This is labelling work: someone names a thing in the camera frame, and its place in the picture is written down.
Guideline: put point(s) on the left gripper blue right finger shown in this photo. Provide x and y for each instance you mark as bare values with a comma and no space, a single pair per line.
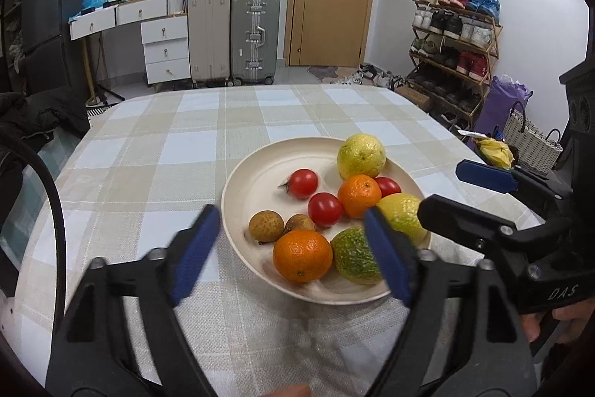
393,253

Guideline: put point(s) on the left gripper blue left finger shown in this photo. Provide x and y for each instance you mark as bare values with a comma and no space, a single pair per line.
188,253

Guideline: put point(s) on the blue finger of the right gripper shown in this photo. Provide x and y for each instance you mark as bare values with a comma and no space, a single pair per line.
486,176
466,226

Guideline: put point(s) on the wrinkled yellow passion fruit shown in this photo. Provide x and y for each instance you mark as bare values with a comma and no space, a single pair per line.
353,258

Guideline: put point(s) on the green-yellow passion fruit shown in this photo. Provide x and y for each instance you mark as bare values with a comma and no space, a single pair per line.
401,212

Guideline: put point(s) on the brown longan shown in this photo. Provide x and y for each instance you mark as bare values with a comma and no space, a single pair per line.
299,222
266,226

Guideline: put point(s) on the orange tangerine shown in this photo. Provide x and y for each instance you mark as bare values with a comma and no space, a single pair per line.
358,193
302,256

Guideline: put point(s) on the red tomato with stem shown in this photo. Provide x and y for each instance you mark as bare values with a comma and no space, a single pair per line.
301,184

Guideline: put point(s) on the smooth yellow passion fruit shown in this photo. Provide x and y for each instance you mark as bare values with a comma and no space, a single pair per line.
361,154

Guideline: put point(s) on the person's left hand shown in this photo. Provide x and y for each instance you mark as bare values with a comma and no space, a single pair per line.
297,390

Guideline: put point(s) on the yellow bananas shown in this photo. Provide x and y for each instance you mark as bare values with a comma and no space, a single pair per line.
495,153

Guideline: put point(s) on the woven basket bag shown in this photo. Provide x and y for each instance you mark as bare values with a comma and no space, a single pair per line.
536,151

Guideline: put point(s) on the cream round plate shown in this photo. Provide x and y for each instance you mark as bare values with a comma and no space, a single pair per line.
293,213

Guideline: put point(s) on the purple bag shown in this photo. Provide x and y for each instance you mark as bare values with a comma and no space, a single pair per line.
503,93

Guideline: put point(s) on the wooden shoe rack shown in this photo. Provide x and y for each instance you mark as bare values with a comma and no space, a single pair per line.
453,55

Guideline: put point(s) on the white drawer desk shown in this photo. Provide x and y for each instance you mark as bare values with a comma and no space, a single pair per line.
145,38

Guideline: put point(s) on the black jacket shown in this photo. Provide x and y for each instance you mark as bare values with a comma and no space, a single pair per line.
51,123

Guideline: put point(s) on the silver aluminium suitcase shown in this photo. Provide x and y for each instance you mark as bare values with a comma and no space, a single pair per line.
254,40

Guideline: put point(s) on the beige suitcase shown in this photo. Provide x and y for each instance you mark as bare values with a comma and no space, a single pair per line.
209,40

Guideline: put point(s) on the black refrigerator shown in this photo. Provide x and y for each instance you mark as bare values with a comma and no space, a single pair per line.
51,59

